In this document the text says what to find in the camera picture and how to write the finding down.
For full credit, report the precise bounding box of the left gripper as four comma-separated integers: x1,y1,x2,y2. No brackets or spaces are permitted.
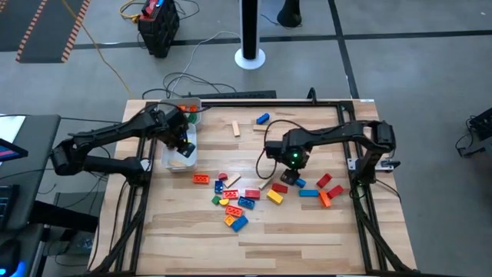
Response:
161,106,197,159

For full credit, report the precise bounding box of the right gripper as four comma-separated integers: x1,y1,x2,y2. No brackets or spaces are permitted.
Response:
280,142,311,187

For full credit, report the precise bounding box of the white plastic bin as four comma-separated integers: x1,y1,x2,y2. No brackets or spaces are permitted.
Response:
160,122,198,173
158,97,203,128

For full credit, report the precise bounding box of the yellow rectangular block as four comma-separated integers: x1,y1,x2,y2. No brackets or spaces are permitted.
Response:
266,189,284,205

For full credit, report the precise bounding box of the silver mounting plate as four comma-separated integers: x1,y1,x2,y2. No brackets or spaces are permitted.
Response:
347,157,401,172

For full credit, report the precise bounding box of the black power strip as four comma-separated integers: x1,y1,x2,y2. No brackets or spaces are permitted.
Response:
180,90,278,100

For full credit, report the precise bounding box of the black tool crate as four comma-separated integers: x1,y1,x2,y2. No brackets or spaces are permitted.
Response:
137,0,181,59

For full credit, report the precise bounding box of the black pole white base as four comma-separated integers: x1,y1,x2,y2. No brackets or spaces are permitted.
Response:
234,0,267,71

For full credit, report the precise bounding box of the black desk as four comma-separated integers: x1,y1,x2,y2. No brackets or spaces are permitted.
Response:
0,113,62,232

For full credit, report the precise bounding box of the black stand foot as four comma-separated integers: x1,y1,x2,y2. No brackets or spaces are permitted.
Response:
276,0,303,29

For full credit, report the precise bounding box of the tablet screen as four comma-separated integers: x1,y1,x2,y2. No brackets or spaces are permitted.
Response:
0,137,29,163

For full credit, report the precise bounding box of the white paper sheet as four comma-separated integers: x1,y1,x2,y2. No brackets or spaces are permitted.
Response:
0,115,26,144

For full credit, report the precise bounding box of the black mat striped edge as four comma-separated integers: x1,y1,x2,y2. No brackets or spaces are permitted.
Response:
0,0,91,64

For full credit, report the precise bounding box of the black keyboard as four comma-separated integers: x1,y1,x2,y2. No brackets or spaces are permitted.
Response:
0,184,20,232

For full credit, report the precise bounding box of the black equipment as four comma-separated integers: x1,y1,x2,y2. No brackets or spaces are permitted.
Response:
455,106,492,159

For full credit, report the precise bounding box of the black mouse blue light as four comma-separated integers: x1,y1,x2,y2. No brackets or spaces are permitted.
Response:
0,238,28,277

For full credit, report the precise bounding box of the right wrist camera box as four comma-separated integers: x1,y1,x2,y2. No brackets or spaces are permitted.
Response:
264,139,286,160

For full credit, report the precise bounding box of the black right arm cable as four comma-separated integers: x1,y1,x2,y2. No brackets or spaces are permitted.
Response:
254,118,308,181

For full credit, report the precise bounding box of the black table frame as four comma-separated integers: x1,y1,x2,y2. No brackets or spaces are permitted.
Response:
88,98,418,277

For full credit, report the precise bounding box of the white floor cable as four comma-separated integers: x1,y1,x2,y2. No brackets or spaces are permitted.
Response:
168,30,242,97

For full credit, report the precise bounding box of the yellow floor cable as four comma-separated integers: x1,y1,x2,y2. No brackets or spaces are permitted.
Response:
61,0,144,97

